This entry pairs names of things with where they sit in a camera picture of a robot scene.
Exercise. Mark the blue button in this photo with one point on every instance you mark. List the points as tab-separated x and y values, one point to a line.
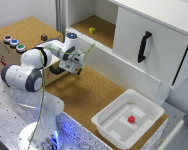
14	42

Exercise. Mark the purple block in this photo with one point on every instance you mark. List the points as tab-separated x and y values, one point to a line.
44	37

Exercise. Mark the wooden drawer box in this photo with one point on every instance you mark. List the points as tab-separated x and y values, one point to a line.
27	30

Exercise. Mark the wooden drawer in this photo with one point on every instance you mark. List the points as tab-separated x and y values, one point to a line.
55	77

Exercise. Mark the green button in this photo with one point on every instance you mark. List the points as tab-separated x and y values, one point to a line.
20	48

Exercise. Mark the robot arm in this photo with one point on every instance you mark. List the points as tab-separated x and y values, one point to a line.
24	76

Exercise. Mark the yellow block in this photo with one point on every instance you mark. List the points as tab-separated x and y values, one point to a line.
91	30

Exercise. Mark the white sliding door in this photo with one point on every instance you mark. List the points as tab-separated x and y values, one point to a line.
160	50

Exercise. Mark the pink block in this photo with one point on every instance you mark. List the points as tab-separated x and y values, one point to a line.
131	119

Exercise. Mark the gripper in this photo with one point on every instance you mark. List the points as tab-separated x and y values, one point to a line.
68	63

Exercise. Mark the white cabinet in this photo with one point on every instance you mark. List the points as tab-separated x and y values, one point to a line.
104	66

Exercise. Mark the white plastic box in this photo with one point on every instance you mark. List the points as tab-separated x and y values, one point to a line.
127	130

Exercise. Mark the red button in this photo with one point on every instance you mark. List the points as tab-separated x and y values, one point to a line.
7	38

